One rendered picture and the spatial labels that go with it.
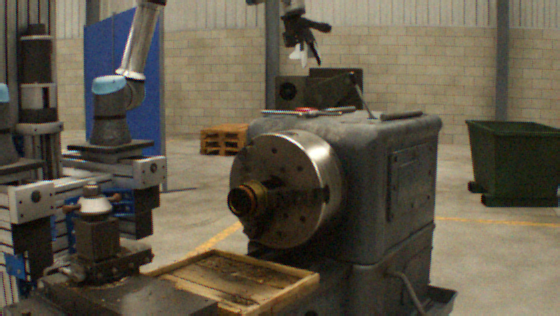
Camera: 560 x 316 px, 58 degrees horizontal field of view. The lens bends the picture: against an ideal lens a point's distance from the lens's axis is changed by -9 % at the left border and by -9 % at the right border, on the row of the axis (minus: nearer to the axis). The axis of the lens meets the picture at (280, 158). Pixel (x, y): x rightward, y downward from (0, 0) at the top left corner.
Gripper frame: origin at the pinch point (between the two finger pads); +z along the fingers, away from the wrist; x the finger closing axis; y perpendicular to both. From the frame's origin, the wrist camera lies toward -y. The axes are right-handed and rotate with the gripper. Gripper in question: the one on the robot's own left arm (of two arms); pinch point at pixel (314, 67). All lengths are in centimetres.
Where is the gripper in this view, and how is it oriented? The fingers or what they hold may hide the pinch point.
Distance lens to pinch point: 186.0
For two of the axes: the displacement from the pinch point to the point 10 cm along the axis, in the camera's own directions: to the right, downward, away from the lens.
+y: -8.8, 1.6, 4.5
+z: 2.3, 9.7, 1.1
